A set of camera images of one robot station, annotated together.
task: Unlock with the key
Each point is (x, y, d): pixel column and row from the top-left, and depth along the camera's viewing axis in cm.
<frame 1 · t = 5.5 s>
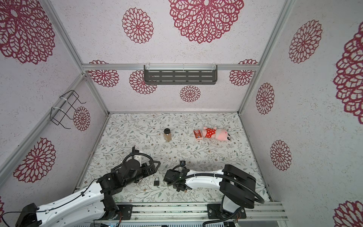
left hand: (155, 167, 77), fingers open
right hand: (178, 182, 84), fingers open
black padlock: (156, 183, 85), on the table
spice jar black lid: (167, 135, 99), point 8 cm above the table
red playing card box: (198, 134, 107), point 2 cm above the table
pink plush toy: (219, 134, 102), point 6 cm above the table

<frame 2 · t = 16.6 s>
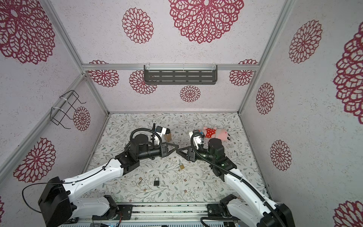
left hand: (177, 148, 70), fingers closed
right hand: (177, 150, 68), fingers open
the named things where they were.

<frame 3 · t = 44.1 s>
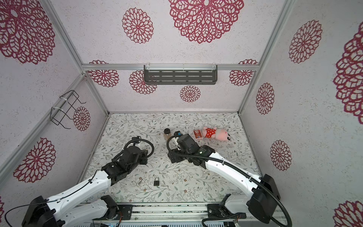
left hand: (145, 153, 82), fingers closed
right hand: (173, 150, 77), fingers open
the named things where they were.

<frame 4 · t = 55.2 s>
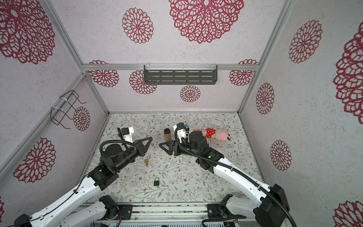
left hand: (151, 140, 69), fingers closed
right hand: (162, 143, 66), fingers open
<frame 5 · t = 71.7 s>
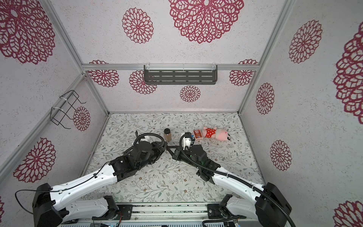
left hand: (167, 146, 73), fingers open
right hand: (165, 147, 70), fingers closed
